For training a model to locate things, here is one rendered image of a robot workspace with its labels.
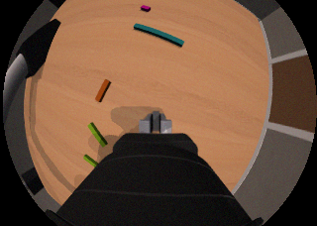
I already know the lime green rod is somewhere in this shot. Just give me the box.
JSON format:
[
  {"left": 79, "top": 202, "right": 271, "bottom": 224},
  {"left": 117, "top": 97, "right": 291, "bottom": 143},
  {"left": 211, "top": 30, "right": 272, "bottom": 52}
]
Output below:
[
  {"left": 83, "top": 155, "right": 98, "bottom": 167},
  {"left": 87, "top": 122, "right": 108, "bottom": 147}
]

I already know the turquoise rod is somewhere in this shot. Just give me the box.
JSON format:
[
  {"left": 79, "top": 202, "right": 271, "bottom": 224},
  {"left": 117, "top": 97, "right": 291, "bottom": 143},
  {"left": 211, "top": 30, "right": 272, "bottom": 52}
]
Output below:
[{"left": 134, "top": 23, "right": 184, "bottom": 48}]

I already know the orange rod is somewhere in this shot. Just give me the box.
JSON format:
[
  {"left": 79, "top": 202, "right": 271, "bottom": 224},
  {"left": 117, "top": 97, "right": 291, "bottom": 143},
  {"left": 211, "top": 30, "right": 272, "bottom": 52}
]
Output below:
[{"left": 95, "top": 79, "right": 111, "bottom": 102}]

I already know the small magenta block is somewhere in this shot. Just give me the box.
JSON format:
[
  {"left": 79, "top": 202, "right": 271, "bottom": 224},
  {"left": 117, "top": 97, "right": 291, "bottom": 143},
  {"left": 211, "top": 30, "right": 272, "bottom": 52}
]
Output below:
[{"left": 141, "top": 5, "right": 151, "bottom": 12}]

